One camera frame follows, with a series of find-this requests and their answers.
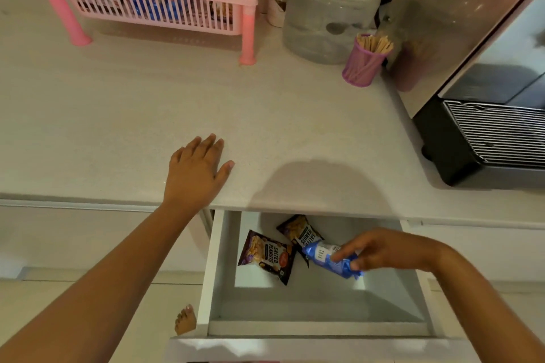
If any person's right hand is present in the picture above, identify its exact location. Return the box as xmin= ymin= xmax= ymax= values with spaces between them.
xmin=331 ymin=228 xmax=440 ymax=273

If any person's left hand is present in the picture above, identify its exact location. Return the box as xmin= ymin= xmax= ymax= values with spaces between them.
xmin=163 ymin=134 xmax=236 ymax=216

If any blue snack packet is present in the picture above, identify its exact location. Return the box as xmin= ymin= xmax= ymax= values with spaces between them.
xmin=303 ymin=240 xmax=365 ymax=280

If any person's right forearm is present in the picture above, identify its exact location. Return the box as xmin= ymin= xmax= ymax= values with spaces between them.
xmin=426 ymin=244 xmax=545 ymax=363

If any person's left forearm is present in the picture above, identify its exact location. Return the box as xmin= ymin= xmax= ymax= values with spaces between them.
xmin=0 ymin=202 xmax=206 ymax=363

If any white drawer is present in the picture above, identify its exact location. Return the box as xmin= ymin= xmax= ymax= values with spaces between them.
xmin=165 ymin=210 xmax=483 ymax=363

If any dark peanut packet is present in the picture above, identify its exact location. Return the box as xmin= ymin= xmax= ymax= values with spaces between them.
xmin=276 ymin=215 xmax=325 ymax=268
xmin=238 ymin=229 xmax=297 ymax=286

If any person's foot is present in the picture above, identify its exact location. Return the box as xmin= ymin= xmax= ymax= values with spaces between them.
xmin=174 ymin=304 xmax=198 ymax=336

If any white jar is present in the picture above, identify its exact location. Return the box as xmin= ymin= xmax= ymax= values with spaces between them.
xmin=267 ymin=0 xmax=291 ymax=28

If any pink mesh holder cup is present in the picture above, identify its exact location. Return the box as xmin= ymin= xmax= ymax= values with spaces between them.
xmin=342 ymin=37 xmax=388 ymax=88

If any clear plastic water jar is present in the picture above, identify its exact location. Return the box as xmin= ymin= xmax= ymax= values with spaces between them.
xmin=283 ymin=0 xmax=386 ymax=65

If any metal drip tray grate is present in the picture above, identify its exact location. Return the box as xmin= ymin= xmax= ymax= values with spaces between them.
xmin=443 ymin=100 xmax=545 ymax=170

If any bunch of wooden stirrers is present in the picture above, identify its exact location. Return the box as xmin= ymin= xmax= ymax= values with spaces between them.
xmin=356 ymin=33 xmax=394 ymax=55

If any steel coffee machine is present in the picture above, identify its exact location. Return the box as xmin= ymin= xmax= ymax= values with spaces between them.
xmin=378 ymin=0 xmax=545 ymax=189

